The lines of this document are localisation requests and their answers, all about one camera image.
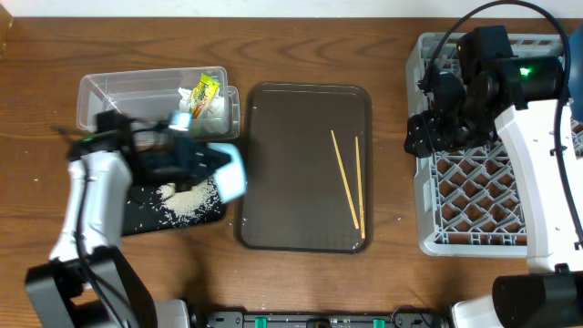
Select wooden chopstick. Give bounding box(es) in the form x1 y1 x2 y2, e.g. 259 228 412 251
354 136 366 240
330 129 360 230

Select clear plastic bin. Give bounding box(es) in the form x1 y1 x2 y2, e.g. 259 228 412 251
77 67 240 141

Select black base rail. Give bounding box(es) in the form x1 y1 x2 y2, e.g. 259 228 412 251
191 305 455 328

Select right wooden chopstick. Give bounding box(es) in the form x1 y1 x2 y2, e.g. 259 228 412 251
354 136 366 240

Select yellow snack wrapper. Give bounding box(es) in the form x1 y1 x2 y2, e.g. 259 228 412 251
189 74 220 118

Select white tissue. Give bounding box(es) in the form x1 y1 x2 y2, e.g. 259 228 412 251
179 87 225 118

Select light blue rice bowl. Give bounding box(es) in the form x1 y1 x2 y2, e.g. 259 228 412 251
208 143 247 203

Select black tray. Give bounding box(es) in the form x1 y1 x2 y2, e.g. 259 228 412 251
122 186 227 236

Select spilled rice pile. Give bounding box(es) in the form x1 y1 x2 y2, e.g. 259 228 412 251
153 178 224 228

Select left wooden chopstick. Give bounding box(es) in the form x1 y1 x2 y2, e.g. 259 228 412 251
330 129 360 230

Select blue plate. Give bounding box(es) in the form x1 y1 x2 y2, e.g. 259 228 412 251
568 26 583 122

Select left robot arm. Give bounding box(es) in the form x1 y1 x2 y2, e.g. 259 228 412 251
26 110 246 327

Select grey dishwasher rack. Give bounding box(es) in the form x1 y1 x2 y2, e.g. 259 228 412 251
405 32 562 258

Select brown serving tray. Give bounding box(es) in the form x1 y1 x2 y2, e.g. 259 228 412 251
235 83 373 254

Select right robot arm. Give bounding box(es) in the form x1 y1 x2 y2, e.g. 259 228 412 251
404 26 582 327

